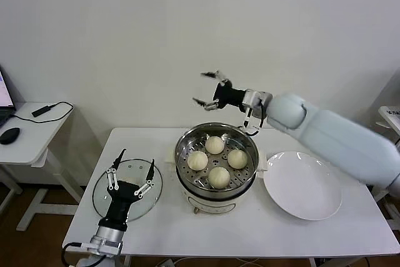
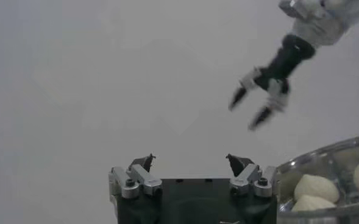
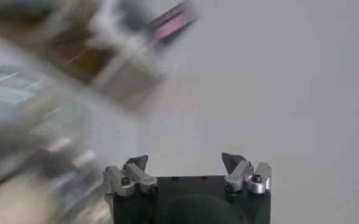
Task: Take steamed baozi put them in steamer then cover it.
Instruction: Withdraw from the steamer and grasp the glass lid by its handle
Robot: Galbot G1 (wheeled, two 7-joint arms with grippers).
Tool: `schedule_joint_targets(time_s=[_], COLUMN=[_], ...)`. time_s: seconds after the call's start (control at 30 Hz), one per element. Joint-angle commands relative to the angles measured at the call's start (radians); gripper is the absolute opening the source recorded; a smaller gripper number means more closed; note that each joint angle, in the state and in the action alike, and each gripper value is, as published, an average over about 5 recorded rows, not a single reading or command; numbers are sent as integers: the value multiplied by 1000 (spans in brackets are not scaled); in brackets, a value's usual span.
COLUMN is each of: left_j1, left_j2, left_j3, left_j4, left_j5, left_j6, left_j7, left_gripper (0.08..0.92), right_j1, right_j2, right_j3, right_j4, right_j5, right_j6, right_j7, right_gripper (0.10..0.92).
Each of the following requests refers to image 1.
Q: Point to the perforated stainless steel steamer basket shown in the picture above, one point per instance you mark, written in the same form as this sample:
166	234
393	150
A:
243	182

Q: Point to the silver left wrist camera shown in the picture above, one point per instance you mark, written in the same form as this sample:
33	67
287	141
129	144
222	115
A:
103	245

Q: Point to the black laptop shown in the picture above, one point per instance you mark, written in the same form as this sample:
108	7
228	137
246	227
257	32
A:
4	92

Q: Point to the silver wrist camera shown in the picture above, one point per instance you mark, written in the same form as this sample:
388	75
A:
247	120
103	245

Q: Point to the black adapter box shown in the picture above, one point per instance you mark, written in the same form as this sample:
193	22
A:
40	111

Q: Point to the white steamed baozi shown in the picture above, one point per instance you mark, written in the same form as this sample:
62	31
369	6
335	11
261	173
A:
237	158
197	160
214	145
219	177

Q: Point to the white electric cooker pot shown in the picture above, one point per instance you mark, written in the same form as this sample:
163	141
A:
212	206

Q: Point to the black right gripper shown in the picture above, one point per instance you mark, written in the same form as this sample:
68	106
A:
228	96

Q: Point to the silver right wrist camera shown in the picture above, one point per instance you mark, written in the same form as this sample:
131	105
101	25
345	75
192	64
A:
247	120

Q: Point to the white side table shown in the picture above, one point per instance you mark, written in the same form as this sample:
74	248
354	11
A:
28	145

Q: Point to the white oval plate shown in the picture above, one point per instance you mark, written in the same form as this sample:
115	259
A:
300	185

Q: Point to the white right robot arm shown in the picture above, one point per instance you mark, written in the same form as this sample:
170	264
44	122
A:
328	132

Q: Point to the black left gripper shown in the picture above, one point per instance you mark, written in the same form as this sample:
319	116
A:
120	199

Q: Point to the white stand with label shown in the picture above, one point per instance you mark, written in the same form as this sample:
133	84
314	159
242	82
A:
390	115

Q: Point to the black computer mouse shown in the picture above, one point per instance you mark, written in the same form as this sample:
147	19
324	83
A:
8	135

